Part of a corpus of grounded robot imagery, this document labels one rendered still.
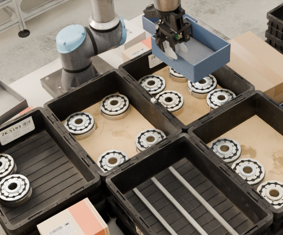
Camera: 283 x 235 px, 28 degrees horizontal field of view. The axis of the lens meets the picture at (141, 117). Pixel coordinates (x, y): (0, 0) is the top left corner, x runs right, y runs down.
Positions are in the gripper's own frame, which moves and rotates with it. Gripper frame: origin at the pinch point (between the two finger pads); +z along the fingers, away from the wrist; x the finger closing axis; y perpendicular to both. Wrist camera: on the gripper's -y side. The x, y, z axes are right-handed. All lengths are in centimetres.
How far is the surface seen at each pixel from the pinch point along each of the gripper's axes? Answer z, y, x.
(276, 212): 19, 51, -8
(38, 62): 114, -163, 4
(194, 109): 30.1, -0.7, 5.7
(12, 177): 22, -13, -58
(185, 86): 30.6, -11.7, 10.9
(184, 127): 18.9, 11.2, -7.2
